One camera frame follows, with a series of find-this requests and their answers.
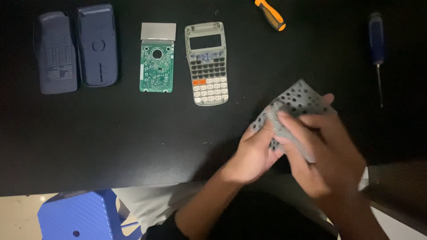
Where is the person's right hand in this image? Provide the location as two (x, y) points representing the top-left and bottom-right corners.
(274, 111), (367, 198)

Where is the person's left hand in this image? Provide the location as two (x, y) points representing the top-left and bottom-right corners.
(226, 94), (335, 184)

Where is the grey rubber keypad membrane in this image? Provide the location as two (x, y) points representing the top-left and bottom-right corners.
(248, 79), (337, 163)

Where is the silver wristwatch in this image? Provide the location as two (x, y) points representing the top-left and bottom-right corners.
(358, 165), (381, 191)

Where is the calculator front shell with keys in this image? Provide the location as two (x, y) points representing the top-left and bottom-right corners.
(184, 22), (229, 106)

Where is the green calculator circuit board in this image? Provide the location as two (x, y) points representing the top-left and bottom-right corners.
(139, 23), (177, 93)

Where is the orange and black screwdriver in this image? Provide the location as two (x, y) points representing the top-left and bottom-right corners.
(254, 0), (286, 32)

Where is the blue plastic stool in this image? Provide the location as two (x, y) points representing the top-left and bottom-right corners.
(37, 189), (144, 240)

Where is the dark blue calculator back cover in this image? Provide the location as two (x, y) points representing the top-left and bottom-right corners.
(76, 4), (119, 88)

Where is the dark blue calculator slide cover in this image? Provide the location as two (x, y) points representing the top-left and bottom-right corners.
(36, 11), (78, 95)

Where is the blue handled screwdriver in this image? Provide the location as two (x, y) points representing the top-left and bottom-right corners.
(368, 12), (385, 108)

